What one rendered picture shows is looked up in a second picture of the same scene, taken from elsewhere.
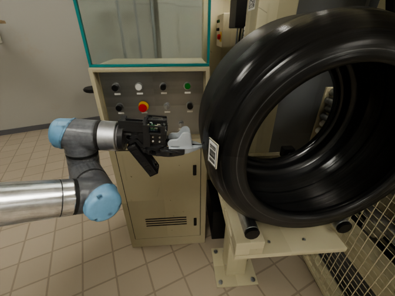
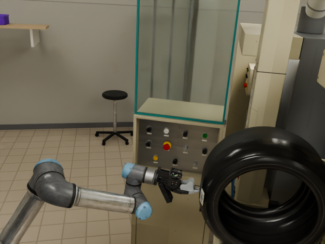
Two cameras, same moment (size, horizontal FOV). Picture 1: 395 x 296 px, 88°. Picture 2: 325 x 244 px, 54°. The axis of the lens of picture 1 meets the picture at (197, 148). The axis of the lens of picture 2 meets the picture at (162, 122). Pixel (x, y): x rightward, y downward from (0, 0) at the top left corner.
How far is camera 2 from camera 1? 0.96 m
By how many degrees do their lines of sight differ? 15
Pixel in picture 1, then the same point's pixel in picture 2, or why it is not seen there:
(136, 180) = not seen: hidden behind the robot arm
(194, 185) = (199, 221)
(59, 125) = (128, 167)
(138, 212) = (143, 236)
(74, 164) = (130, 188)
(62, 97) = (77, 97)
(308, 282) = not seen: outside the picture
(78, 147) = (134, 180)
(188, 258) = not seen: outside the picture
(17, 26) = (55, 27)
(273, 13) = (261, 112)
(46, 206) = (124, 206)
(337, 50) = (259, 162)
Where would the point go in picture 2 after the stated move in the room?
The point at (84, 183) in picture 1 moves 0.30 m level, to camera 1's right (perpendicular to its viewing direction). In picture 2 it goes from (138, 199) to (207, 214)
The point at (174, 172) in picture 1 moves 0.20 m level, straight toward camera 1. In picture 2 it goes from (183, 205) to (180, 224)
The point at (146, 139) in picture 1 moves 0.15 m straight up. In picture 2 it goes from (169, 182) to (171, 152)
